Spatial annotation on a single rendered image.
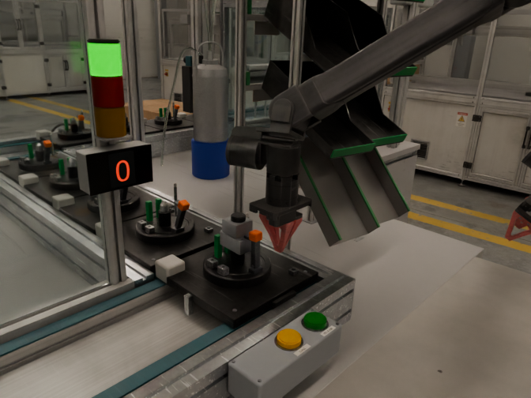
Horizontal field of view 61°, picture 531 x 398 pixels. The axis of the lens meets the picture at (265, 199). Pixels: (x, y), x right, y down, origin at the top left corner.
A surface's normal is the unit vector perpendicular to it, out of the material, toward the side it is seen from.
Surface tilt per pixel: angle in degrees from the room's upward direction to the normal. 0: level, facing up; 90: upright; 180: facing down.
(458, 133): 90
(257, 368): 0
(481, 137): 90
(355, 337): 0
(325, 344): 90
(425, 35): 73
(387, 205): 45
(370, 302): 0
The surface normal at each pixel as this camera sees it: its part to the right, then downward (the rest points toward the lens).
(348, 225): 0.44, -0.44
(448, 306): 0.04, -0.93
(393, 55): -0.36, 0.03
